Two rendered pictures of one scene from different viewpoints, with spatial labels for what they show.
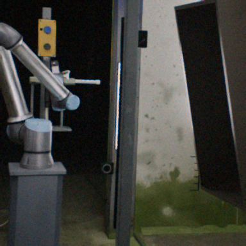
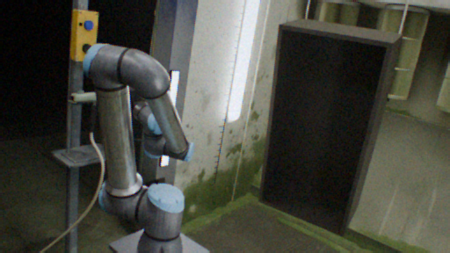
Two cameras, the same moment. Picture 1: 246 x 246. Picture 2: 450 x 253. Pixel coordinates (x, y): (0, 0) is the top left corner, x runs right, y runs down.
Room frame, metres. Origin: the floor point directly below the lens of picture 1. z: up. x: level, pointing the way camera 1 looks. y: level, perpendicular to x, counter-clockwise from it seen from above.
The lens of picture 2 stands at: (2.35, 1.33, 1.56)
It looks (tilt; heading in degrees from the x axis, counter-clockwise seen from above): 16 degrees down; 321
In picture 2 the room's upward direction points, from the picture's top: 9 degrees clockwise
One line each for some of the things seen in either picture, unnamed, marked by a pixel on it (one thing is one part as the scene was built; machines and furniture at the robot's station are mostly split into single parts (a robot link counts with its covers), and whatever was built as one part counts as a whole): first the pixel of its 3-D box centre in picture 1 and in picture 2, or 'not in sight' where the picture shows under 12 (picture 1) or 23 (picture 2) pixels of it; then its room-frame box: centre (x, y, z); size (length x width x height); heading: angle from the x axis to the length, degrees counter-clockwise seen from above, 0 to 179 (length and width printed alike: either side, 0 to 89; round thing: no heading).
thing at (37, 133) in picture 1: (37, 134); (162, 209); (3.44, 0.68, 0.83); 0.17 x 0.15 x 0.18; 38
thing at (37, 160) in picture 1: (37, 157); (161, 238); (3.43, 0.67, 0.69); 0.19 x 0.19 x 0.10
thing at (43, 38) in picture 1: (47, 38); (83, 36); (4.26, 0.79, 1.42); 0.12 x 0.06 x 0.26; 105
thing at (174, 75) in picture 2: (120, 106); (168, 119); (4.21, 0.25, 0.96); 0.06 x 0.02 x 0.63; 105
